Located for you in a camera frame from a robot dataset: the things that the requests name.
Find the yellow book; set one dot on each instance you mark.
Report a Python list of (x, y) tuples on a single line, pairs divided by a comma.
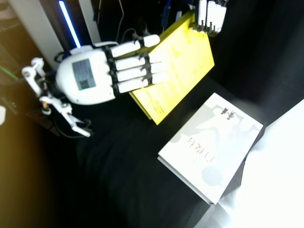
[(180, 71)]

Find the blue light strip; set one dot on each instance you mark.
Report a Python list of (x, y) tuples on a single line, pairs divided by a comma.
[(70, 26)]

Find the white robot torso column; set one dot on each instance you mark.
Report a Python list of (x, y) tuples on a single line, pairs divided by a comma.
[(31, 23)]

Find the black table cloth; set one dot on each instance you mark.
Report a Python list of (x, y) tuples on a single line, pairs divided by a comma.
[(118, 166)]

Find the white and grey book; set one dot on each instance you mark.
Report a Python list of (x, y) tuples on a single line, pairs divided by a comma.
[(211, 152)]

